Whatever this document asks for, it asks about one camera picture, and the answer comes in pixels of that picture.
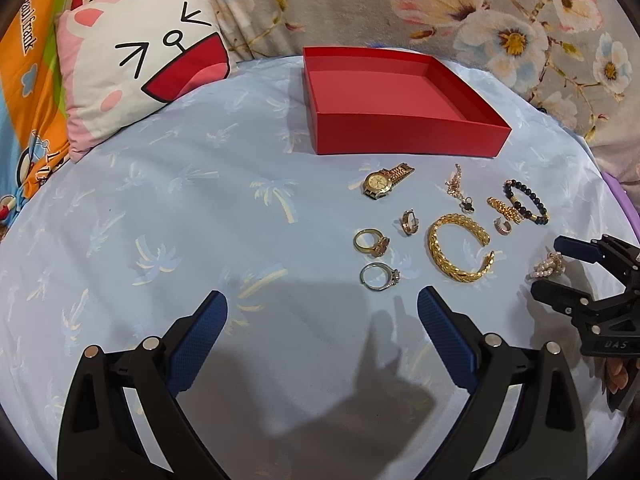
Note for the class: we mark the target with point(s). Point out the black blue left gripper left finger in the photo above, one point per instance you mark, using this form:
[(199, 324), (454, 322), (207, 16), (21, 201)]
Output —
[(98, 439)]

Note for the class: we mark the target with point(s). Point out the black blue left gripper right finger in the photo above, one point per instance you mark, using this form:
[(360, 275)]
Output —
[(546, 438)]

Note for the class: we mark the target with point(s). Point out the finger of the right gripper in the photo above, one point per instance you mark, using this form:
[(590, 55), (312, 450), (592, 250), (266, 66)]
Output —
[(618, 257), (565, 300)]

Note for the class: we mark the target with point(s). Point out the pearl cluster brooch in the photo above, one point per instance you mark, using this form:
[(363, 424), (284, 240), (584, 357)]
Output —
[(553, 265)]

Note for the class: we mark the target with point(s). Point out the gold braided cuff bangle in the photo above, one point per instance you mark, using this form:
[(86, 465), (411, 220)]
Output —
[(443, 263)]

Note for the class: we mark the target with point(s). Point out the small gold hoop earring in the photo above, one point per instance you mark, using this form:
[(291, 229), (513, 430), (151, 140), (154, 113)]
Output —
[(409, 223)]

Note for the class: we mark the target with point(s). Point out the floral beige blanket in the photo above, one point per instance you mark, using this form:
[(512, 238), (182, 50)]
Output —
[(577, 60)]

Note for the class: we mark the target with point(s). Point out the light blue palm print sheet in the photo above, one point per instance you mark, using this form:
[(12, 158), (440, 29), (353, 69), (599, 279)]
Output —
[(323, 370)]

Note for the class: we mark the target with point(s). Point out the gold wristwatch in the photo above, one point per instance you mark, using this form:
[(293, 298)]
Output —
[(380, 183)]

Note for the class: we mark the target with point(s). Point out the red cardboard box tray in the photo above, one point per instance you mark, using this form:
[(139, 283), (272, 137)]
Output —
[(385, 101)]

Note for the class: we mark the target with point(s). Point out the colourful cartoon bedsheet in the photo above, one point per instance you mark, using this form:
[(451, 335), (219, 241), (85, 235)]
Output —
[(33, 124)]

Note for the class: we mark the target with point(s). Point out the cartoon cat face pillow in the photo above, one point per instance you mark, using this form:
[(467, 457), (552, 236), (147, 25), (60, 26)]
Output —
[(123, 60)]

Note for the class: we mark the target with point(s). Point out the rose gold chain clover pendant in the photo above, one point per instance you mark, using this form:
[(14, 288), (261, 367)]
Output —
[(454, 189)]

